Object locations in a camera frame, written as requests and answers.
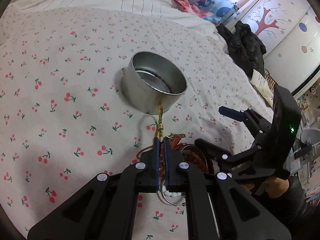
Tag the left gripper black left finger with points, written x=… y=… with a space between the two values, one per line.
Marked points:
x=105 y=207

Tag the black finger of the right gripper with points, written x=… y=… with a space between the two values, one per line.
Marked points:
x=213 y=152
x=231 y=113

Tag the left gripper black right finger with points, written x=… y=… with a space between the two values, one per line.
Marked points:
x=217 y=205

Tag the right hand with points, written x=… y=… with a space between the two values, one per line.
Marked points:
x=272 y=187

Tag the black jacket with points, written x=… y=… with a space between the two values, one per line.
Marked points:
x=244 y=47

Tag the round silver metal tin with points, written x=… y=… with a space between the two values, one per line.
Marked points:
x=151 y=81

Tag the cherry print bed sheet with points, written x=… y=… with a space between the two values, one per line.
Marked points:
x=63 y=117

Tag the white wardrobe tree decal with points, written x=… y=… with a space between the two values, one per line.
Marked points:
x=289 y=29

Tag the pink cloth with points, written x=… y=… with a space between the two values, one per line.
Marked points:
x=185 y=6

